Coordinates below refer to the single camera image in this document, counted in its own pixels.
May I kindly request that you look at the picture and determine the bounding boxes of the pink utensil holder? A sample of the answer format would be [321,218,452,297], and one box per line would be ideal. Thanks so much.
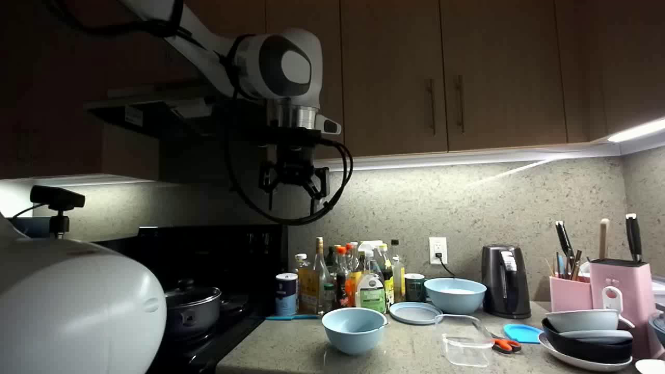
[548,276,593,311]

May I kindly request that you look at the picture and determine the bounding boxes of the range hood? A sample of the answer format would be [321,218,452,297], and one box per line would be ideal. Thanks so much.
[84,81,227,140]

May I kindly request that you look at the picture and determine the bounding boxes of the olive oil bottle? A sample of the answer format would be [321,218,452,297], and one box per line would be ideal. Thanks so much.
[389,238,406,303]

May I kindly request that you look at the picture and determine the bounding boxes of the amber glass bottle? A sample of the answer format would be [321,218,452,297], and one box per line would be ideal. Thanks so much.
[300,236,326,314]

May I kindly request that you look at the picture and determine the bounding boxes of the light blue plate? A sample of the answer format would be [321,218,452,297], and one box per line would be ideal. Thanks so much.
[389,301,441,327]

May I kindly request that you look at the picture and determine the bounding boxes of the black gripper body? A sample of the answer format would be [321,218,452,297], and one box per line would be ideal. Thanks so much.
[257,131,329,202]

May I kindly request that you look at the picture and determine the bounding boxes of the pink knife block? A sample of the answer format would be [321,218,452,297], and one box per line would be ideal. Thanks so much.
[589,260,661,357]

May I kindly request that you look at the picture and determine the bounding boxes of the blue round lid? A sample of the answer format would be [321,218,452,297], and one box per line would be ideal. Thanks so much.
[502,324,541,344]

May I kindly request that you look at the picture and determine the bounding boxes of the white wall outlet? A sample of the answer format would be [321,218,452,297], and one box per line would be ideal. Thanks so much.
[427,236,446,264]

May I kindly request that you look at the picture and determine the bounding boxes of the black camera on stand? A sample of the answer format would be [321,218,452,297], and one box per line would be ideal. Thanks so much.
[29,185,84,236]

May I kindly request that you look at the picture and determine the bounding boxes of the red handled tool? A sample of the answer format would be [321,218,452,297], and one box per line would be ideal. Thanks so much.
[443,311,523,356]

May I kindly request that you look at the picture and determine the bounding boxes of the stack of dark bowls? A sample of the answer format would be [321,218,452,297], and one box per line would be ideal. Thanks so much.
[543,310,633,363]

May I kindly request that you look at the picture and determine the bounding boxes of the black cooking pot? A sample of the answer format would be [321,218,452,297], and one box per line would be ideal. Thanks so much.
[167,278,222,338]

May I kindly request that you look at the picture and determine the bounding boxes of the teal silicone spatula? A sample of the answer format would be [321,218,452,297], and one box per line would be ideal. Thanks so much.
[266,314,320,323]

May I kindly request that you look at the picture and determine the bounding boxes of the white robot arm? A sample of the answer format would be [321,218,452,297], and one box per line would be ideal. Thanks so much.
[121,0,340,199]

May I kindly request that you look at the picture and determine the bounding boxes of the light blue front bowl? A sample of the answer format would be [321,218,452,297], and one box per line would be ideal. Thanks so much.
[321,308,386,356]

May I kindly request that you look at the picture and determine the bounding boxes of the green label spray bottle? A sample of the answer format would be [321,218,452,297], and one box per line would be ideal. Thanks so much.
[355,247,386,314]

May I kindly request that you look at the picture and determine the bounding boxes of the under cabinet light strip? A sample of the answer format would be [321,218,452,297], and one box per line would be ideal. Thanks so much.
[607,116,665,144]

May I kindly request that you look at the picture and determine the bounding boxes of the black electric kettle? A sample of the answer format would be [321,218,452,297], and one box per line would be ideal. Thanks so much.
[481,245,530,319]

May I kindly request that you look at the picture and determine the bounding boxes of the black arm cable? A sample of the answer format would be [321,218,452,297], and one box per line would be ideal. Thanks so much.
[224,101,355,227]

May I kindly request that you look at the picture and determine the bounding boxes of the light blue bowl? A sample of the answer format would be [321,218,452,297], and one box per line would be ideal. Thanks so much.
[423,278,487,314]
[321,308,386,356]

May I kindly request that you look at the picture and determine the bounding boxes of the blue white salt canister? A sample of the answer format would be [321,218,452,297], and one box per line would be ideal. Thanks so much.
[275,273,296,315]

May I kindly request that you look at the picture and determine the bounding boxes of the light blue back bowl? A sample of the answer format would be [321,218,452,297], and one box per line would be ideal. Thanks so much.
[423,278,487,314]

